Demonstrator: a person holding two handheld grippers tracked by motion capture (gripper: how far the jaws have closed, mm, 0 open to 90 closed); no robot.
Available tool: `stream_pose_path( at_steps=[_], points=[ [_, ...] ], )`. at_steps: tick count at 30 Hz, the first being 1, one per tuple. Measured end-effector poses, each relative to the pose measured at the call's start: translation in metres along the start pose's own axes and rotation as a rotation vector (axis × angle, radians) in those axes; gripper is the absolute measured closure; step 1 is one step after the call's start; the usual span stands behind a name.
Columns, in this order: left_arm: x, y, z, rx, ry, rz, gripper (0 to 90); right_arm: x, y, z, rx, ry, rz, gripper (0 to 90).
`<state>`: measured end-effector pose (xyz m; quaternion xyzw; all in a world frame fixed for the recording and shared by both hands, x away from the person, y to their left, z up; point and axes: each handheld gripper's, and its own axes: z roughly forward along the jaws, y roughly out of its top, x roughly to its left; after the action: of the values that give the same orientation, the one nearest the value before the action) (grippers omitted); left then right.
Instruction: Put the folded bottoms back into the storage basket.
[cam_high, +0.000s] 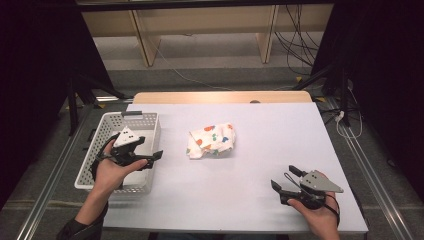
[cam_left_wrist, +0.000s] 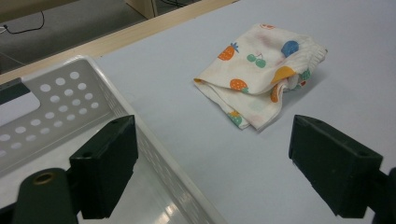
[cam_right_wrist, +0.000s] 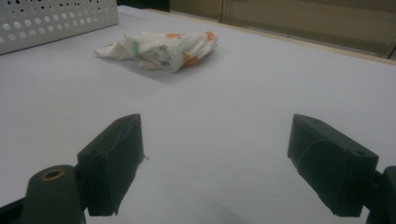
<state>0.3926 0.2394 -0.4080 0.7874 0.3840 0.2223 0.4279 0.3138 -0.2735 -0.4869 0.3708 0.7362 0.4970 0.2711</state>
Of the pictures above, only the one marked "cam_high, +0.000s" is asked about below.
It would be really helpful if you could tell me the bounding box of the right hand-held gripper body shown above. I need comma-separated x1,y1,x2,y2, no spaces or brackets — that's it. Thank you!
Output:
279,169,345,211

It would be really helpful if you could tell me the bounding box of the black wrist strap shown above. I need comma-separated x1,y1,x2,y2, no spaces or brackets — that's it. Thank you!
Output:
89,139,116,183
321,193,342,228

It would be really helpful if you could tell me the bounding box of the person's right hand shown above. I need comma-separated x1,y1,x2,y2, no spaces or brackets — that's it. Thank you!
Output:
287,191,341,240

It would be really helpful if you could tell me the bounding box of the person's left hand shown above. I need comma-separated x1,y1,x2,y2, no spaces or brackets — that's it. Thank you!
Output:
93,139,149,198

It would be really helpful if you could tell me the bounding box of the metal floor rail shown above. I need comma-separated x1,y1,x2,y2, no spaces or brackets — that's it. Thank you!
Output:
324,96,416,240
14,103,96,240

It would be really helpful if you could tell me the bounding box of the white perforated plastic basket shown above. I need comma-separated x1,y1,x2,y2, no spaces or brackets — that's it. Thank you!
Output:
74,111,162,195

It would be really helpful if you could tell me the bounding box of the thin white floor cable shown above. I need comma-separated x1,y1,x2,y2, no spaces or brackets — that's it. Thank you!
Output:
146,31,234,92

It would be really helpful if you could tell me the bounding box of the white cloth with coloured print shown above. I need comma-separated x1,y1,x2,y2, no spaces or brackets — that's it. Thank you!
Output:
185,122,237,160

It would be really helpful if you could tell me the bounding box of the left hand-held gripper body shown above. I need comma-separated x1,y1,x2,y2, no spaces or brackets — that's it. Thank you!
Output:
99,125,148,168

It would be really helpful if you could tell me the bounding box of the white cable with plug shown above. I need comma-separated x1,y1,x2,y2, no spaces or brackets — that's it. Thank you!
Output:
334,87,364,140

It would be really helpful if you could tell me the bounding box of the light wooden shelf unit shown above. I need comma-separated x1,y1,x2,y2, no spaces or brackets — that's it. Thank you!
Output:
75,0,335,68

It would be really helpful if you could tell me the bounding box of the black curtain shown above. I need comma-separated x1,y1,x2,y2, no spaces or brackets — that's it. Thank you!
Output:
0,0,116,209
311,0,424,203

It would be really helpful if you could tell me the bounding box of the light wooden table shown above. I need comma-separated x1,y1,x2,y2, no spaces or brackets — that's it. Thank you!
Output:
132,90,314,105

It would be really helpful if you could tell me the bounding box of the black tripod stand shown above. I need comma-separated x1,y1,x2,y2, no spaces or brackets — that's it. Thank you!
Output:
64,71,134,137
291,61,363,128

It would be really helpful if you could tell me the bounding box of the bundle of black cables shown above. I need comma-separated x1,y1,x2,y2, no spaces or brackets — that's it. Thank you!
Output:
273,3,322,77

